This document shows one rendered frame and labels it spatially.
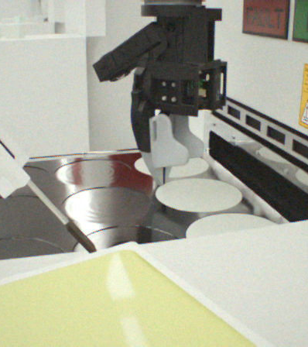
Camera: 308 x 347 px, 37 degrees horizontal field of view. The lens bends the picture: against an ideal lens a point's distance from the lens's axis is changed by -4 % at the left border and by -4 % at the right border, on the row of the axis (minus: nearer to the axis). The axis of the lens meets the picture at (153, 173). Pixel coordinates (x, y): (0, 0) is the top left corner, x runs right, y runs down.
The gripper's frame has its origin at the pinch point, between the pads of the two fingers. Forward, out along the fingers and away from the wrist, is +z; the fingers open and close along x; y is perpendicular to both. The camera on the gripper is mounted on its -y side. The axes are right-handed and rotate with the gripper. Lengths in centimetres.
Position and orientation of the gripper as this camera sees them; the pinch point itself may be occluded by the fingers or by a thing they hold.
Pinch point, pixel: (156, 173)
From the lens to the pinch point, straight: 57.6
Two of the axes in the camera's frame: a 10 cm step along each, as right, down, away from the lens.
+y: 8.3, 1.9, -5.2
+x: 5.5, -2.9, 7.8
